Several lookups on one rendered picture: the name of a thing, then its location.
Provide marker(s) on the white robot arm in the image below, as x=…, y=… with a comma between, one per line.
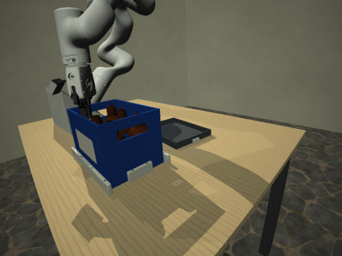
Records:
x=77, y=30

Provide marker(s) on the brown bottle with red base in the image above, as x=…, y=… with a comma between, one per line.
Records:
x=122, y=114

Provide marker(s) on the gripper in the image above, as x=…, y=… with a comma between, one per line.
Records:
x=80, y=83

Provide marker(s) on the dark blue crate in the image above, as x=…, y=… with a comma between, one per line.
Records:
x=98, y=143

